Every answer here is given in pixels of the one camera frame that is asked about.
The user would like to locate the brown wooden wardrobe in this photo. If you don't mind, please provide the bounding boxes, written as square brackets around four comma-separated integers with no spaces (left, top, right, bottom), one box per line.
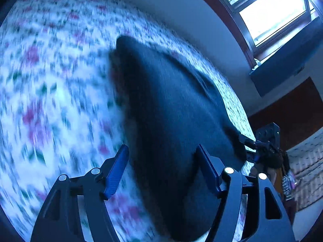
[249,77,323,154]

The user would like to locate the floral bedspread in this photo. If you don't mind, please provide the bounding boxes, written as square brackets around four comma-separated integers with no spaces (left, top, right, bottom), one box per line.
[0,0,256,242]

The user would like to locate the person's checkered clothing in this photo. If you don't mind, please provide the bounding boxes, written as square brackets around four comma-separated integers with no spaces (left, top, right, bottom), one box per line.
[281,168,296,202]

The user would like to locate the dark grey knit sweater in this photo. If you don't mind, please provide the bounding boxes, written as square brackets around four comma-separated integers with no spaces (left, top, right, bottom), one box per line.
[108,35,248,242]

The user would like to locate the dark wall-mounted unit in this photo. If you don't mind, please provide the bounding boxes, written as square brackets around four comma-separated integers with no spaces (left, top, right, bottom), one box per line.
[249,18,323,97]

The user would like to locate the wooden framed window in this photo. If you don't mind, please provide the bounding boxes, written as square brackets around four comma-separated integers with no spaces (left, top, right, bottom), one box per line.
[180,0,323,67]

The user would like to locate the white quilted cover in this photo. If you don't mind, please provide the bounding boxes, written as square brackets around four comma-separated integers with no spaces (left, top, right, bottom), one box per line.
[286,132,323,213]

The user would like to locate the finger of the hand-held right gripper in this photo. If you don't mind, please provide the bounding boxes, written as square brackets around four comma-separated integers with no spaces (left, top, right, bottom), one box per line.
[237,134,264,155]

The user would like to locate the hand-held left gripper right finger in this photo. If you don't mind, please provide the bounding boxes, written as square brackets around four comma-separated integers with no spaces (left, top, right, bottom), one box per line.
[195,144,296,242]

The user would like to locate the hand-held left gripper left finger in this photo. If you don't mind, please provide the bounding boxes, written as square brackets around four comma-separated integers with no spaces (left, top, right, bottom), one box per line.
[30,144,130,242]

